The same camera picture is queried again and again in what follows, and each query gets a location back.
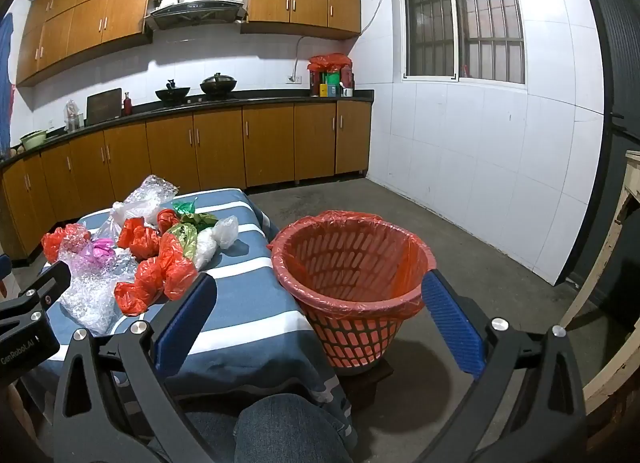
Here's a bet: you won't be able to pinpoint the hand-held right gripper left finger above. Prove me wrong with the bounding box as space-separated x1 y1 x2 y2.
52 270 218 463

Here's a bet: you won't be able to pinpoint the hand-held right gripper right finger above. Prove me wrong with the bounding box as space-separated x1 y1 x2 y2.
421 269 587 463

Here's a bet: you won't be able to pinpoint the large red plastic bag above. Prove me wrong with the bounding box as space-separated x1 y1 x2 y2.
137 233 199 301

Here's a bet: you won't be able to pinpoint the red plastic lattice basket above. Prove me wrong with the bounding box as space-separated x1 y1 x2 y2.
270 210 437 376

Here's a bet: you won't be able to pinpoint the red plastic liner bag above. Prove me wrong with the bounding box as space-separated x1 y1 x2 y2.
267 210 437 320

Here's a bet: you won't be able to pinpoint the pile of crumpled plastic bags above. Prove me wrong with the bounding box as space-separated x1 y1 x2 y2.
57 243 138 336

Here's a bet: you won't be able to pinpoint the crumpled pink plastic bag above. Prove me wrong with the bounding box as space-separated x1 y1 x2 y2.
90 238 117 260

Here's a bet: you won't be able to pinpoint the crumpled white plastic bag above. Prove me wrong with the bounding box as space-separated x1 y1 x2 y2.
192 228 217 271
212 216 240 249

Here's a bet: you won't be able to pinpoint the blue white striped tablecloth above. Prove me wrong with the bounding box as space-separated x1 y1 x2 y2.
20 187 358 449

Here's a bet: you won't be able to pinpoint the light green patterned plastic bag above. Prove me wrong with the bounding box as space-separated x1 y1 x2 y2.
166 223 199 260

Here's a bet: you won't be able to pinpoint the clear plastic bag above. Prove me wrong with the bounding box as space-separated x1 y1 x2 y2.
95 200 136 244

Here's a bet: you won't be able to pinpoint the dark green plastic bag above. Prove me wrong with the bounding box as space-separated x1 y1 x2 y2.
179 212 219 233

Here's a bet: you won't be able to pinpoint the small crumpled red plastic bag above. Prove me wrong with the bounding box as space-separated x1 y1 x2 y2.
156 208 181 235

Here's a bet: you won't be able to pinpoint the dark wooden stool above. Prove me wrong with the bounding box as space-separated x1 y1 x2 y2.
345 358 396 414

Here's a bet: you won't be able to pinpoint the clear bubble wrap sheet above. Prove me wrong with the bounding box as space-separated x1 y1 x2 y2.
123 174 179 224

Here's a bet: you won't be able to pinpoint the person's jeans leg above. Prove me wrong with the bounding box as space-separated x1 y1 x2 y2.
180 393 356 463

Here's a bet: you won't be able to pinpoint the glass jar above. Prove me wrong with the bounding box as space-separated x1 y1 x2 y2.
64 100 83 133

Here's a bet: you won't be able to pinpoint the wooden lower kitchen cabinets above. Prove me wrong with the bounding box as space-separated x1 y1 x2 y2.
0 89 375 261

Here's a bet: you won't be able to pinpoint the dark brown cutting board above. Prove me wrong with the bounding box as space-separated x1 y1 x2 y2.
86 88 123 125

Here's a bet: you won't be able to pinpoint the blue hanging cloth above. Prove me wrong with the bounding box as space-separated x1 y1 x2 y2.
0 13 16 154

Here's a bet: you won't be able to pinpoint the black open wok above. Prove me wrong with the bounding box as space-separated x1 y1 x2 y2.
155 79 192 103

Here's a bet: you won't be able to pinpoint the black wok with lid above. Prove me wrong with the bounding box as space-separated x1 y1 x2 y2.
200 73 237 95

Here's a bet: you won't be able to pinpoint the red plastic bag on jars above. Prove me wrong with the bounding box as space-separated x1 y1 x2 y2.
307 53 353 75

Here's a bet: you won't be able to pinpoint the dark door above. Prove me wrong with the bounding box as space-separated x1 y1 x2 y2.
555 0 640 304

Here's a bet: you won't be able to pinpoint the barred window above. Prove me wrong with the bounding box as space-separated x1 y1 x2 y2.
390 0 528 90

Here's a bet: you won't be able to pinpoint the steel range hood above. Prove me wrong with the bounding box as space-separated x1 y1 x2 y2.
144 0 248 33

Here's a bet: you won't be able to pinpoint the worn wooden frame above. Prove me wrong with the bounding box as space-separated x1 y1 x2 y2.
557 150 640 414

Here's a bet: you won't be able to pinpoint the white power cable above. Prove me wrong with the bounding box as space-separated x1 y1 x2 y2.
295 36 313 76

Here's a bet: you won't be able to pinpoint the white wall cable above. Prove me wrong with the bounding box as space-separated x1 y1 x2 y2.
360 0 401 36

